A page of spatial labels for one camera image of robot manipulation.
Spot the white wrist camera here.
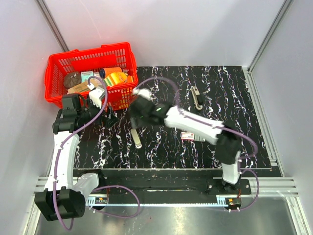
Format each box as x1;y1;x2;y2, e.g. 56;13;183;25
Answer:
132;88;151;100
89;87;105;108

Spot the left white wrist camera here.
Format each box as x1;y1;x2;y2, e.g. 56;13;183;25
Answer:
89;87;105;108

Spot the pink white small packet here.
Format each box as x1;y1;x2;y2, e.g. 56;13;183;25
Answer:
93;72;104;86

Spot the white red staple box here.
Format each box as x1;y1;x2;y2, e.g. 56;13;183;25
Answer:
180;132;205;142

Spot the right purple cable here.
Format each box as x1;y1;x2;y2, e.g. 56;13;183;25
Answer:
136;76;260;212

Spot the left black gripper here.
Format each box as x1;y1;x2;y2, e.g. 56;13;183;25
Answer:
78;96;119;129

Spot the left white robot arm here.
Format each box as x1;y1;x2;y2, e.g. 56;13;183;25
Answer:
34;90;107;221

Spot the yellow green juice carton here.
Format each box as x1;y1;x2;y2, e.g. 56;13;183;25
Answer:
104;72;128;87

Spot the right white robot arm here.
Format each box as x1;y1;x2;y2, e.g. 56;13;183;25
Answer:
129;95;241;194

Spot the beige stapler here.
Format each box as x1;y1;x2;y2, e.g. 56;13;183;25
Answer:
191;86;203;111
131;128;142;149

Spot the teal white small box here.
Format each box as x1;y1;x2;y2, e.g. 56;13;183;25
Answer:
81;71;94;83

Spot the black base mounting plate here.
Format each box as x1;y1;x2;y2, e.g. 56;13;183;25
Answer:
73;168;252;204

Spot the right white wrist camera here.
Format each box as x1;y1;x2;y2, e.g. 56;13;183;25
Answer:
132;88;151;100

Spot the brown round bread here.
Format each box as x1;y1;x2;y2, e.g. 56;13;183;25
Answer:
63;71;82;89

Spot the orange cylindrical bottle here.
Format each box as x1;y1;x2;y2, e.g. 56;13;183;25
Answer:
99;67;123;78

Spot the red plastic shopping basket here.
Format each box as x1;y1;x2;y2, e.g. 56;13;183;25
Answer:
44;42;138;111

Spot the brown cardboard box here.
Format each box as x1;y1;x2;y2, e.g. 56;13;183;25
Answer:
67;79;99;94

